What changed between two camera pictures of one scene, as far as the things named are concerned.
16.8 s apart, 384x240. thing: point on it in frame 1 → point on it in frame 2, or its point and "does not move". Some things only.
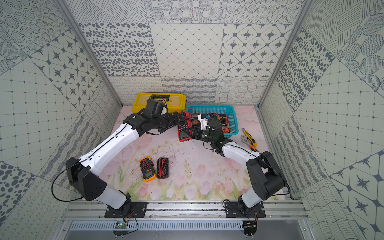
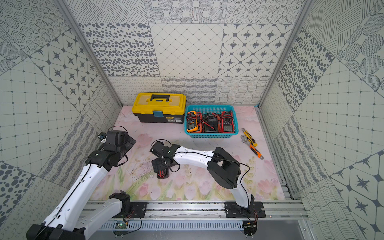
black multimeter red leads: (162, 168) does not move
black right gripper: (198, 129) → (158, 161)
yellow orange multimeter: (147, 166) → (192, 122)
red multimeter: (185, 129) → (227, 122)
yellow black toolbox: (175, 102) does not move
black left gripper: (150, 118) → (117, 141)
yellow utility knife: (249, 137) does not move
